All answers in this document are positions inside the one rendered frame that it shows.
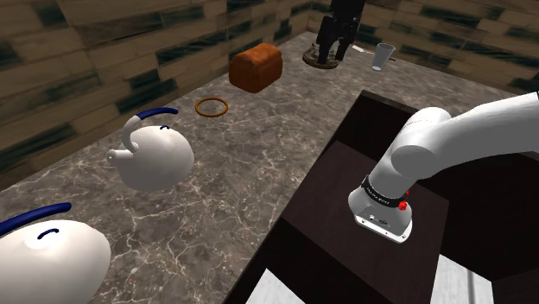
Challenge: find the white and black utensil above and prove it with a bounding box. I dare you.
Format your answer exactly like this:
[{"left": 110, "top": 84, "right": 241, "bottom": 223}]
[{"left": 351, "top": 44, "right": 397, "bottom": 63}]

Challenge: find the white kettle with blue handle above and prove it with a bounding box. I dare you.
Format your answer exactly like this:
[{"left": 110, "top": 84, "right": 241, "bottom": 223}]
[
  {"left": 105, "top": 107, "right": 196, "bottom": 193},
  {"left": 0, "top": 201, "right": 112, "bottom": 304}
]

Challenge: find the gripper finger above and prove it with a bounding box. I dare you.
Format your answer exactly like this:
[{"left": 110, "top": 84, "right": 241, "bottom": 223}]
[
  {"left": 314, "top": 15, "right": 340, "bottom": 66},
  {"left": 334, "top": 24, "right": 360, "bottom": 61}
]

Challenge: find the white cup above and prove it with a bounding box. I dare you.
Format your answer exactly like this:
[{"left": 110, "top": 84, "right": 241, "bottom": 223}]
[{"left": 371, "top": 42, "right": 397, "bottom": 73}]

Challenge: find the orange ring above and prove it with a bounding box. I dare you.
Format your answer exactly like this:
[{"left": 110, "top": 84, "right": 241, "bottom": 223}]
[{"left": 194, "top": 97, "right": 230, "bottom": 119}]

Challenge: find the brown bread loaf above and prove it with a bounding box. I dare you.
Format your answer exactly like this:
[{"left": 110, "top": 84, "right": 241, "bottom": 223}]
[{"left": 228, "top": 42, "right": 284, "bottom": 94}]

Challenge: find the dark brown robot stand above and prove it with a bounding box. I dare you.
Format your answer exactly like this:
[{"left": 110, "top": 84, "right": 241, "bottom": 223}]
[{"left": 223, "top": 89, "right": 539, "bottom": 304}]

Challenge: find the grey-brown round dish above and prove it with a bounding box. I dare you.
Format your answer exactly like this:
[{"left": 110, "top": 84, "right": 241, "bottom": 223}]
[{"left": 301, "top": 43, "right": 341, "bottom": 70}]

